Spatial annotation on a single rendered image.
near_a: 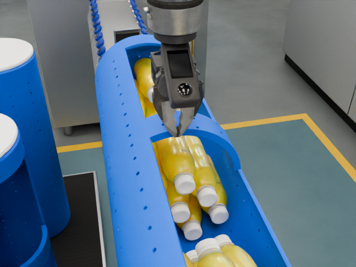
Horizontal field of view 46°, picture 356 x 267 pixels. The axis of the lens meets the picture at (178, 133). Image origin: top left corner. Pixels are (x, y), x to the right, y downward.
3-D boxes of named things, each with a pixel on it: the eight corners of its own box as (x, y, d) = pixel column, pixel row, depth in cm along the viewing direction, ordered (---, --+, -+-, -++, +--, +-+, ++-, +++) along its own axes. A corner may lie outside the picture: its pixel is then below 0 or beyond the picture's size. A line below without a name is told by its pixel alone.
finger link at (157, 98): (177, 114, 77) (177, 72, 72) (179, 119, 76) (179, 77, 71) (152, 117, 77) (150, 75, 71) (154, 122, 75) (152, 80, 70)
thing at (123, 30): (141, 62, 169) (139, 26, 160) (142, 67, 166) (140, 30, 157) (116, 65, 167) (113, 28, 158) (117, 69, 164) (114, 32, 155)
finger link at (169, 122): (171, 123, 83) (171, 82, 78) (178, 140, 79) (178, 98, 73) (156, 124, 83) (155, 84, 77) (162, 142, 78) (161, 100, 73)
